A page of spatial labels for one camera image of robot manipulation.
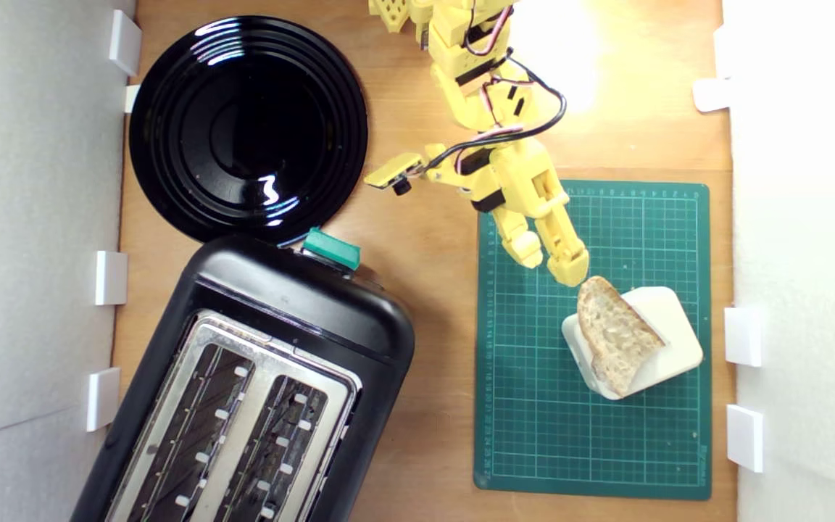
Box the brown bread slice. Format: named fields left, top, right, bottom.
left=577, top=275, right=666, bottom=397

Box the black two-slot toaster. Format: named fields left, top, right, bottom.
left=70, top=233, right=416, bottom=522

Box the white block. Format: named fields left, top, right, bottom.
left=561, top=286, right=704, bottom=401

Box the green cutting mat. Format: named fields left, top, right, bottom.
left=473, top=177, right=713, bottom=501

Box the black plate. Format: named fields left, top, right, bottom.
left=128, top=15, right=370, bottom=245

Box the yellow wrist camera mount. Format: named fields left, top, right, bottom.
left=365, top=152, right=427, bottom=197

